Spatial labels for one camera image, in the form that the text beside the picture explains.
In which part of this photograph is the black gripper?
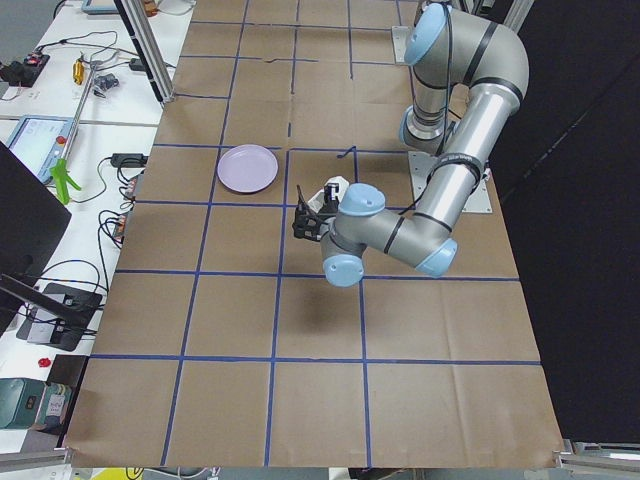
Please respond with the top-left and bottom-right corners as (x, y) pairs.
(292, 184), (340, 242)

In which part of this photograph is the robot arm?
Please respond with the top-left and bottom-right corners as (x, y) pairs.
(292, 1), (529, 287)

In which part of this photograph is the lilac plate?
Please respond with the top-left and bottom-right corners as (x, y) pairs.
(217, 144), (279, 194)

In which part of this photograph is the brown paper table cover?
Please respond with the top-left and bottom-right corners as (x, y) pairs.
(63, 0), (562, 470)

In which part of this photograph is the black power adapter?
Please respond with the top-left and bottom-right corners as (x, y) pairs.
(110, 153), (148, 168)

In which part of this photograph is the green reach grabber stick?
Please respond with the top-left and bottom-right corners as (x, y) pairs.
(50, 60), (99, 205)

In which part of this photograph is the yellow tool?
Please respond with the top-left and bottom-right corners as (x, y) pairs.
(72, 57), (85, 85)

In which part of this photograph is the black monitor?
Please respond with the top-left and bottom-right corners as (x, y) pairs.
(0, 142), (74, 341)

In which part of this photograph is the teach pendant tablet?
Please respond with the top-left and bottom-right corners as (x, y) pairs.
(7, 115), (72, 184)

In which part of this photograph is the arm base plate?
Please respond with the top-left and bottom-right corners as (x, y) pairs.
(408, 151), (493, 220)
(391, 26), (413, 66)

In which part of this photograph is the aluminium frame post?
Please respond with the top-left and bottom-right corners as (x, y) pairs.
(114, 0), (174, 104)

